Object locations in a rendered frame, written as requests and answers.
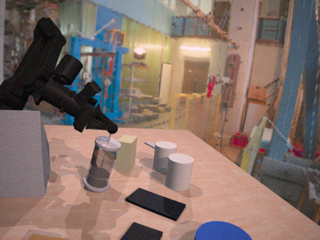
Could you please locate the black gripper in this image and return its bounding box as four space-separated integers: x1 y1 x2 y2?
57 89 116 133

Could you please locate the grey flat bar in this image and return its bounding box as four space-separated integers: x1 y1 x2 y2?
144 141 155 149

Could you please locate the glass coffee press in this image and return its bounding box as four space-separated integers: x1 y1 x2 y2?
83 123 121 192

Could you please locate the tan rectangular block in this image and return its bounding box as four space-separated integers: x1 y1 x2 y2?
28 234 70 240

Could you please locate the beige rectangular block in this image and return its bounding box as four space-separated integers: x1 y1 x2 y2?
115 135 137 173

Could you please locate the blue cylinder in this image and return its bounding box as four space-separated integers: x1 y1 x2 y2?
194 220 252 240

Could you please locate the grey cylinder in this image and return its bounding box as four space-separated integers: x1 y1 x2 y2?
152 141 177 173
165 153 194 192

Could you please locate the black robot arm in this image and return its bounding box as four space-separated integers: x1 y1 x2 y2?
0 17 102 111

